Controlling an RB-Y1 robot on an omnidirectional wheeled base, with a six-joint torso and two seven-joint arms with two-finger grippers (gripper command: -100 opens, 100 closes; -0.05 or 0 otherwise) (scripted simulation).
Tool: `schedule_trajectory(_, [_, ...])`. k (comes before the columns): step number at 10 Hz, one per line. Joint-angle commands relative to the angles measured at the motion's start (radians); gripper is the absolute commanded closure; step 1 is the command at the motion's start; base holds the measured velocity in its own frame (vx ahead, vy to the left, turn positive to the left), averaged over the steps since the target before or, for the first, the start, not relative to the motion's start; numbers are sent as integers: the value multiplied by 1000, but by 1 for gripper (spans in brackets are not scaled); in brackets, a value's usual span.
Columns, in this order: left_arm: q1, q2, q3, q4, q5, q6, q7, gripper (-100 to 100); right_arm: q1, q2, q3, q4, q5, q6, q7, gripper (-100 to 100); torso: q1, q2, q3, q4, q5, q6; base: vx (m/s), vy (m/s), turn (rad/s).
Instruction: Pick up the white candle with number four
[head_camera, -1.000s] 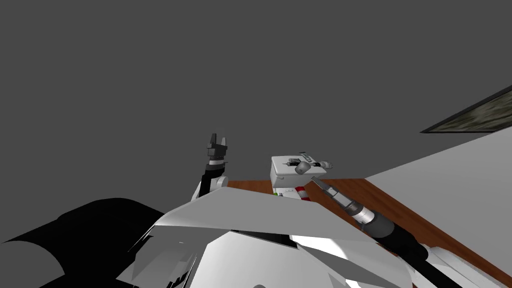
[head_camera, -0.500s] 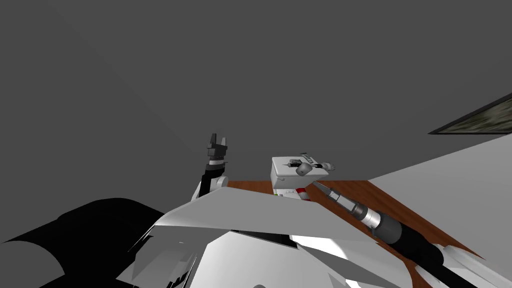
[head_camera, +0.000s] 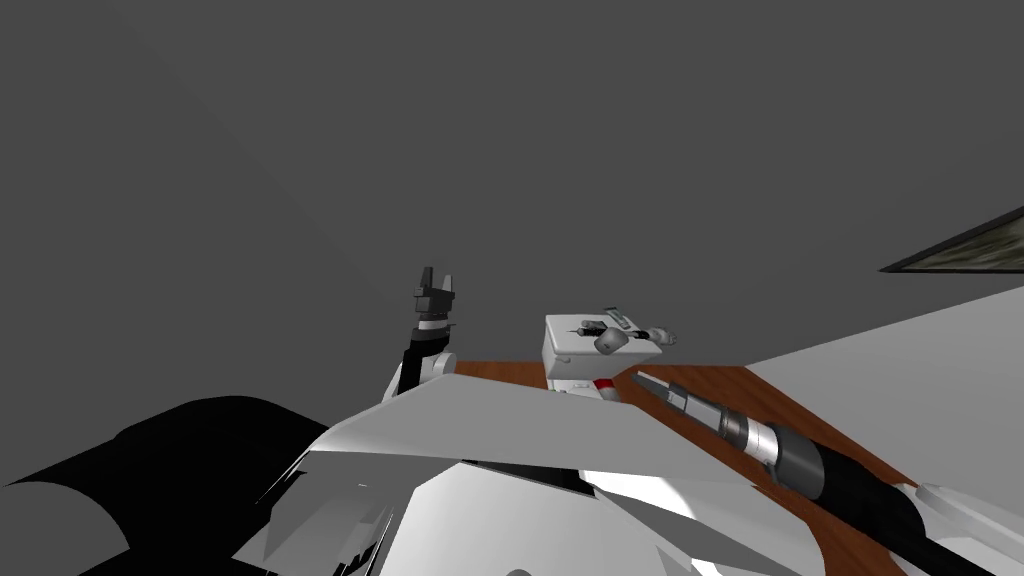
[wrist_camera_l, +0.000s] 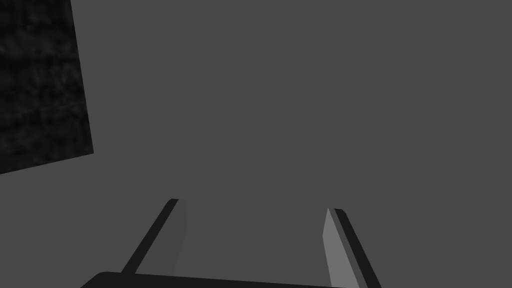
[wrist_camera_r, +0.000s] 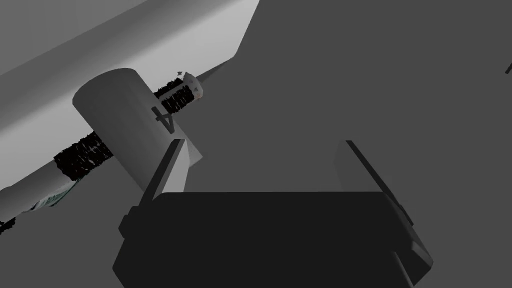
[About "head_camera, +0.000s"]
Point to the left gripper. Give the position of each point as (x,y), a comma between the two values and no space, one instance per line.
(433,306)

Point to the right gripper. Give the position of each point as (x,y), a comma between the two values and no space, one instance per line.
(698,408)

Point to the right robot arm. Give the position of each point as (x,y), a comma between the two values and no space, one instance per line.
(832,472)

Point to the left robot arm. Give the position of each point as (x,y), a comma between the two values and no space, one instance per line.
(418,360)

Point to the red and white object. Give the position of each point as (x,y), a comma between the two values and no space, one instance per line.
(606,389)

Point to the small white object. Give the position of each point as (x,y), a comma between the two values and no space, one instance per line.
(662,336)

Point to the grey cylinder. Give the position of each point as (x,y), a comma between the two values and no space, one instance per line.
(611,341)

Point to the green flat object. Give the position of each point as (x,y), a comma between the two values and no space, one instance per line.
(618,318)

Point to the white box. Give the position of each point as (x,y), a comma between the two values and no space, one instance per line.
(570,358)

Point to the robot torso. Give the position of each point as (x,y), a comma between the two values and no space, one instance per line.
(520,448)

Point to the dark framed wall picture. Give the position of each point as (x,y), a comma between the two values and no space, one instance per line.
(972,250)

